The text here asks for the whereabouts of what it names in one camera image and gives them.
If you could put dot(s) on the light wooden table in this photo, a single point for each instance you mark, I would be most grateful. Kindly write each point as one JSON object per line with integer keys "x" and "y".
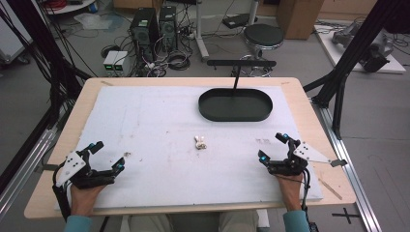
{"x": 317, "y": 129}

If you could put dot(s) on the person's right leg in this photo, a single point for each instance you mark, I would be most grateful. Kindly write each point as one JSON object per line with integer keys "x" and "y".
{"x": 238, "y": 222}

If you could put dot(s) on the small white object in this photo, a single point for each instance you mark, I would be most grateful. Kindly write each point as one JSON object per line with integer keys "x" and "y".
{"x": 199, "y": 143}

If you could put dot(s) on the tape strip on table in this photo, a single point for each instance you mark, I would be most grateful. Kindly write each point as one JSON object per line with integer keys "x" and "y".
{"x": 332, "y": 190}

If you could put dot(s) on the black oval tray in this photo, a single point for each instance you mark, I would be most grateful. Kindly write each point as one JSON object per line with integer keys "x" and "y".
{"x": 235, "y": 106}

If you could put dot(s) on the person's left hand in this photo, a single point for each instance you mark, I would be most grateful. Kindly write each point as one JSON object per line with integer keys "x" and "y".
{"x": 84, "y": 199}

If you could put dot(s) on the white desk leg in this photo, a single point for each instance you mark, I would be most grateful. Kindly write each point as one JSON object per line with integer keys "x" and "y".
{"x": 200, "y": 32}

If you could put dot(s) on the grey machine on platform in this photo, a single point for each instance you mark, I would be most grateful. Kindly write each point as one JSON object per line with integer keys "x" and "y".
{"x": 374, "y": 48}

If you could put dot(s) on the white floor platform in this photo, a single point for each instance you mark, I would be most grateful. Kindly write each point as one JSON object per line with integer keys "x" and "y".
{"x": 335, "y": 54}

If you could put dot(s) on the small white power unit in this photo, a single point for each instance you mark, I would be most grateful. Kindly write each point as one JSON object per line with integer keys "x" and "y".
{"x": 109, "y": 61}
{"x": 122, "y": 61}

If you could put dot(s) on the white round table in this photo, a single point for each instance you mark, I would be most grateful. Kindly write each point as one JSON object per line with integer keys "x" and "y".
{"x": 69, "y": 5}

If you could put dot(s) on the white foam mat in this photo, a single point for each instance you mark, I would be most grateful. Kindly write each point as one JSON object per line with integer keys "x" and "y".
{"x": 180, "y": 167}

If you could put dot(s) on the flat black case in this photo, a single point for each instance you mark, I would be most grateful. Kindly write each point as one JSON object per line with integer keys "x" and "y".
{"x": 238, "y": 21}

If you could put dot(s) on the black round stool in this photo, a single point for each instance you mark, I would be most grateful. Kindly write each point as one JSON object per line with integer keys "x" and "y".
{"x": 263, "y": 34}

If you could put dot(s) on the aluminium rail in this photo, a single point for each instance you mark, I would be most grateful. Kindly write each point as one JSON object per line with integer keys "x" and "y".
{"x": 351, "y": 174}
{"x": 29, "y": 167}

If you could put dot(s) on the black computer tower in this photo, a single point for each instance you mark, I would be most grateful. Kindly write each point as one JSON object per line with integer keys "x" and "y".
{"x": 168, "y": 27}
{"x": 143, "y": 30}

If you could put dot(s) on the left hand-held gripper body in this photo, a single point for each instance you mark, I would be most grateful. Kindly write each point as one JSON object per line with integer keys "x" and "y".
{"x": 84, "y": 178}

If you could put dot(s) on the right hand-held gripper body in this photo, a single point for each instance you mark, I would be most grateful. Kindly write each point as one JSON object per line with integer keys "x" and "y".
{"x": 295, "y": 162}

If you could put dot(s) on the person's right hand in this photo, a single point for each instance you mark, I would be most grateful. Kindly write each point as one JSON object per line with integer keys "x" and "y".
{"x": 290, "y": 190}

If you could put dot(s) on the black T-shaped stand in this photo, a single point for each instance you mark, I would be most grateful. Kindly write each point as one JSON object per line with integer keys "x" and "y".
{"x": 240, "y": 63}

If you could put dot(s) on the clear plastic sheet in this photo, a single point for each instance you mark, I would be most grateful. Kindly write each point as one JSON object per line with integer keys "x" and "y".
{"x": 96, "y": 21}

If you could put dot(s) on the brown cardboard box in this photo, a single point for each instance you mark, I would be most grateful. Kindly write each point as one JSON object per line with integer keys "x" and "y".
{"x": 298, "y": 17}

